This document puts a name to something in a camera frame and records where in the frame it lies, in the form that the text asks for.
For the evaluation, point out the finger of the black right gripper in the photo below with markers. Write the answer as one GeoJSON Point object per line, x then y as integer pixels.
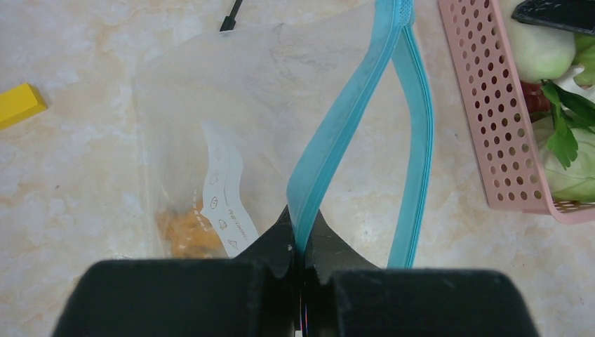
{"type": "Point", "coordinates": [575, 16]}

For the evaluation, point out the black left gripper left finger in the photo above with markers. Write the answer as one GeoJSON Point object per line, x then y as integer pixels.
{"type": "Point", "coordinates": [249, 295]}

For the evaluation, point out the yellow rectangular block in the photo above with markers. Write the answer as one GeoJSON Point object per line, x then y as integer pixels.
{"type": "Point", "coordinates": [20, 103]}

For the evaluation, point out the orange fried food piece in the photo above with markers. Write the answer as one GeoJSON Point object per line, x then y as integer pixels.
{"type": "Point", "coordinates": [190, 234]}

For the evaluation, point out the clear zip bag blue zipper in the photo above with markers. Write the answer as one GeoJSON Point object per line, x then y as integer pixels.
{"type": "Point", "coordinates": [333, 117]}

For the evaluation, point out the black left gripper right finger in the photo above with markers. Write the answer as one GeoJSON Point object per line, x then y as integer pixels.
{"type": "Point", "coordinates": [344, 294]}

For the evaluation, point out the green cabbage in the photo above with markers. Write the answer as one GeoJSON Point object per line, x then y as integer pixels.
{"type": "Point", "coordinates": [576, 183]}

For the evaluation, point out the red grapes bunch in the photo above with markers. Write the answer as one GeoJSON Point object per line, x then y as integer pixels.
{"type": "Point", "coordinates": [538, 106]}

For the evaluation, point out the green leafy vegetable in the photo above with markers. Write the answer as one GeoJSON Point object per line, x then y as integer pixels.
{"type": "Point", "coordinates": [571, 110]}

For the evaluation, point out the pink plastic perforated basket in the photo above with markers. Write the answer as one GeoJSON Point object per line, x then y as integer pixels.
{"type": "Point", "coordinates": [504, 143]}

